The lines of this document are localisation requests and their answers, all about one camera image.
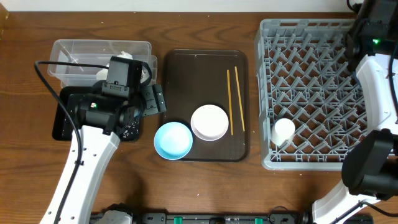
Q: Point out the black plastic tray bin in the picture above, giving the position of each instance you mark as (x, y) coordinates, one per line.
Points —
(62, 131)

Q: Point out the light blue bowl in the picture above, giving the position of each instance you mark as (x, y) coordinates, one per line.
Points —
(173, 141)

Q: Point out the left wooden chopstick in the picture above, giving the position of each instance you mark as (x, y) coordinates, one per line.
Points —
(230, 102)

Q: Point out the grey dishwasher rack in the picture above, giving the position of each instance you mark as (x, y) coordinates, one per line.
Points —
(303, 75)

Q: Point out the dark brown serving tray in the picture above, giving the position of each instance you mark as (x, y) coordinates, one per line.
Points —
(193, 78)

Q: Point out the pink bowl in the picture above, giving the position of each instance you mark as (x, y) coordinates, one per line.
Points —
(209, 122)

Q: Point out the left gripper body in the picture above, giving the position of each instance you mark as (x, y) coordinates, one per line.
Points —
(153, 101)

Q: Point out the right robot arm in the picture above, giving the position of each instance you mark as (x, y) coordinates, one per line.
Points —
(368, 175)

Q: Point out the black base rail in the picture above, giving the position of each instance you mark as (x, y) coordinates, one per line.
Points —
(121, 213)

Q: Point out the wooden chopstick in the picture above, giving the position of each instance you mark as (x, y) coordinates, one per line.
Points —
(239, 98)
(230, 102)

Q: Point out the right wooden chopstick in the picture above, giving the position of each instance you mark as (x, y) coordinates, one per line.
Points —
(239, 98)

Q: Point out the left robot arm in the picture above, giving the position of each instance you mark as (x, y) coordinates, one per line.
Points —
(100, 119)

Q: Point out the white cup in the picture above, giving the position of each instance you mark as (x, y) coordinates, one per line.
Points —
(282, 131)

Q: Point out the white napkin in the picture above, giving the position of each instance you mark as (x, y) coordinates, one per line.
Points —
(102, 74)

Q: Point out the clear plastic waste bin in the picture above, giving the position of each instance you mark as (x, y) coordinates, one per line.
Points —
(95, 52)

